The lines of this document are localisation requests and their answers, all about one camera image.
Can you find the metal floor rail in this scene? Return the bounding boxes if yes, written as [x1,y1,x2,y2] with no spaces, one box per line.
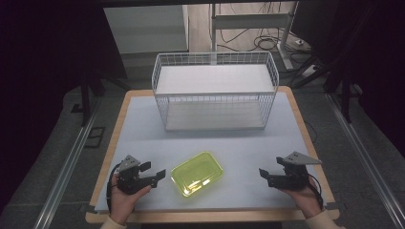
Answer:
[32,96,103,229]
[327,93,405,229]

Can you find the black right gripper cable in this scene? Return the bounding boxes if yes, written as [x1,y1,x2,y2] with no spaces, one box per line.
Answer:
[306,173,325,212]

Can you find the black floor cables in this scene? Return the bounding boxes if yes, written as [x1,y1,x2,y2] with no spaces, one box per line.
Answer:
[219,28,311,55]

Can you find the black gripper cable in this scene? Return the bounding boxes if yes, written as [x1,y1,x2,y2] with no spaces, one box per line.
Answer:
[105,162,123,215]
[306,173,325,212]

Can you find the dark metal stand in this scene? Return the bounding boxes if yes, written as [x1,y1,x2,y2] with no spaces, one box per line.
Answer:
[324,61,355,124]
[78,71,107,128]

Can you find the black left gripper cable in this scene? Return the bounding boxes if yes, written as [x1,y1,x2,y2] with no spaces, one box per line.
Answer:
[105,162,123,215]

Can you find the dark curtain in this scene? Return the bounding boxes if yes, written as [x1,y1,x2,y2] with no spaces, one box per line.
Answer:
[0,0,129,214]
[290,0,405,156]

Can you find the grey-blue table mat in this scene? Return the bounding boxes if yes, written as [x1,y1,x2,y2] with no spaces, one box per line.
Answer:
[94,91,336,214]

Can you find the white power strip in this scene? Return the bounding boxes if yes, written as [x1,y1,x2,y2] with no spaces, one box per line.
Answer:
[300,64,319,79]

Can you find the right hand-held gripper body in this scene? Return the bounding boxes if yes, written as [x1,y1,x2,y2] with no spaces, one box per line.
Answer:
[266,151,323,192]

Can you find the white metal desk frame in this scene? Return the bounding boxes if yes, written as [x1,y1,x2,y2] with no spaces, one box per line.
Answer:
[209,2,300,72]

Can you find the white cabinet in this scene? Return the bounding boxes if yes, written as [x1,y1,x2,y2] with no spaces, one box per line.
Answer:
[102,4,191,55]

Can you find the white wire rack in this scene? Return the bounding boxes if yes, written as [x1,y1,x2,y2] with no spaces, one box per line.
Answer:
[151,51,281,132]

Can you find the person's left hand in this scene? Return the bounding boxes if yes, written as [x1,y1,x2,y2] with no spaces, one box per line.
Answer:
[109,173,153,226]

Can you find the person's right hand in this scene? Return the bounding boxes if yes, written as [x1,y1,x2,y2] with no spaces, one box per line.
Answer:
[279,177,323,220]

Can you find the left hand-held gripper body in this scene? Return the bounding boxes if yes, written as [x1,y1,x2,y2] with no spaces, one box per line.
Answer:
[116,155,160,196]

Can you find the yellow-green plastic tray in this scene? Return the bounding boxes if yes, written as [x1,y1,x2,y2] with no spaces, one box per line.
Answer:
[170,151,224,198]

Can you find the thin black floor cable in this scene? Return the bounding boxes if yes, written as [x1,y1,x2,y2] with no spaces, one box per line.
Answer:
[305,121,319,145]

